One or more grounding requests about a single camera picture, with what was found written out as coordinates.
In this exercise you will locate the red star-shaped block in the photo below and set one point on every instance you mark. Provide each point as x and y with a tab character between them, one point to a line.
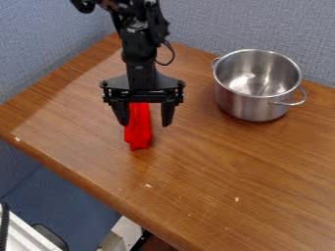
138	131

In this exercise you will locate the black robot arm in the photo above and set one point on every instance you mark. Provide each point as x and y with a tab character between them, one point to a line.
142	28

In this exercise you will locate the metal pot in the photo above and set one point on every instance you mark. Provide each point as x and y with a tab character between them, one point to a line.
258	84

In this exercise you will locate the white box below table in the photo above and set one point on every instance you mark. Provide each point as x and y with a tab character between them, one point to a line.
18	236

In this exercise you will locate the white table bracket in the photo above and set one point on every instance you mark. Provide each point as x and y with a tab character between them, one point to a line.
123	236

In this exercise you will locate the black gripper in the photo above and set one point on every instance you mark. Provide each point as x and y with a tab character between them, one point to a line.
167	91

